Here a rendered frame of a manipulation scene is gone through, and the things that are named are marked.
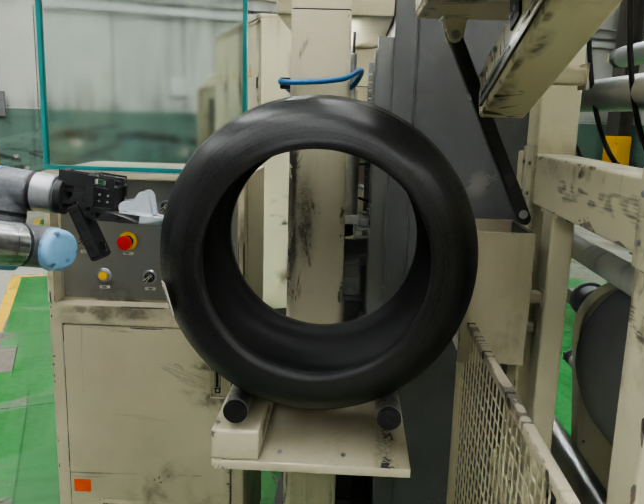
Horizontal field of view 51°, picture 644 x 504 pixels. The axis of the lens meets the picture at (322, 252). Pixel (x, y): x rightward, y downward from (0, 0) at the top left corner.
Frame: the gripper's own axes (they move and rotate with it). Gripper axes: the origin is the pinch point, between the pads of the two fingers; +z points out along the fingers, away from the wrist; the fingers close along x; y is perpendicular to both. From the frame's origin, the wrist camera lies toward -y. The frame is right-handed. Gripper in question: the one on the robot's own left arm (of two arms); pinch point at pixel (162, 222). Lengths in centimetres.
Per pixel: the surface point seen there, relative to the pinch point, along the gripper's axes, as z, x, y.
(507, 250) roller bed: 70, 19, 2
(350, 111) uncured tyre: 32.1, -9.5, 25.5
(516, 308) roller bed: 74, 19, -10
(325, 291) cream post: 32.5, 25.7, -15.3
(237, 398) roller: 19.8, -10.1, -28.3
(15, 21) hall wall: -428, 782, 79
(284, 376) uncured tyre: 27.8, -12.2, -21.8
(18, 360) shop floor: -136, 233, -140
